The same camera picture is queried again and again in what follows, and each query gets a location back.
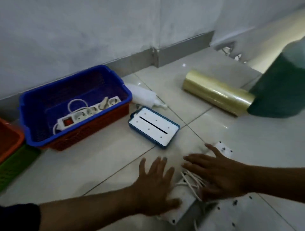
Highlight green plastic basket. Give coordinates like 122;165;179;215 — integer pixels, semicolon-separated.
0;144;41;192

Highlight white squeeze bottle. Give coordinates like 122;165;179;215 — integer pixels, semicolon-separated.
125;83;168;110

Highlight translucent jug of green liquid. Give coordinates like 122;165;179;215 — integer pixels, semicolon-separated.
247;36;305;119

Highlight white power strip red switch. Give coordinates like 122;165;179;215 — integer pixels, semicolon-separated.
52;96;120;135

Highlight person's right hand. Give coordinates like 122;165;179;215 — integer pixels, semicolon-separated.
183;143;253;203

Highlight person's left forearm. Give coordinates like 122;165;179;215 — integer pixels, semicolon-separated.
39;183;143;231

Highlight orange plastic basket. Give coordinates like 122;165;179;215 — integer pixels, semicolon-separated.
40;102;130;152
0;118;25;163

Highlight blue plastic basket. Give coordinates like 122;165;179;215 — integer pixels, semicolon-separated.
18;65;133;147

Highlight blue-edged white device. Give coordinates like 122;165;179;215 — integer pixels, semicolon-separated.
128;106;180;150

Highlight person's left hand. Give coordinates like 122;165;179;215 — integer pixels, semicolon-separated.
132;156;183;216

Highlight yellowish clear tape roll stack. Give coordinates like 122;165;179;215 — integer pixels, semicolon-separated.
182;69;256;117

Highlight long white power strip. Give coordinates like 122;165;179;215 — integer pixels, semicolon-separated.
194;192;289;231
156;141;234;226

